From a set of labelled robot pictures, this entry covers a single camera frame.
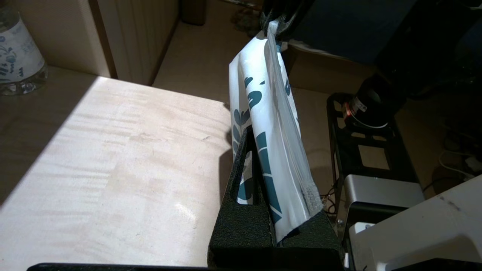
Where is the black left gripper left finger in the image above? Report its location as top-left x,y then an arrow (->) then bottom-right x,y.
208,126 -> 277,266

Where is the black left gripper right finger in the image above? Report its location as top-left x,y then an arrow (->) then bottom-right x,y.
273,210 -> 345,268

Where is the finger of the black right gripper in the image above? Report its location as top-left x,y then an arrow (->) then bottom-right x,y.
275,0 -> 304,42
259,0 -> 275,33

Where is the white horse print zip bag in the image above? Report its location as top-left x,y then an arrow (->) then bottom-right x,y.
229,19 -> 324,244

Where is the silver grey box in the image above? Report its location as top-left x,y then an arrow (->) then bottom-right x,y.
343,174 -> 425,226

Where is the white robot body cover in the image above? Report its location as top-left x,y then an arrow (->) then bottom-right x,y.
348,175 -> 482,271

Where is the black cylinder red label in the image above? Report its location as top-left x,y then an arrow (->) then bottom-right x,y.
346,75 -> 401,129

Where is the beige wooden shelf table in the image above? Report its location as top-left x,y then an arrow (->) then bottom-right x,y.
0,0 -> 234,271

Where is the water bottle patterned label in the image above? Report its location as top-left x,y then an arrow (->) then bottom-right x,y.
0,0 -> 49,95

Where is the black metal rack frame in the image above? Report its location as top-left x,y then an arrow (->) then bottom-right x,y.
326,92 -> 418,196

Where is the white floor cable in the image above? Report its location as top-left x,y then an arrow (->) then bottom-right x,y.
438,150 -> 482,179

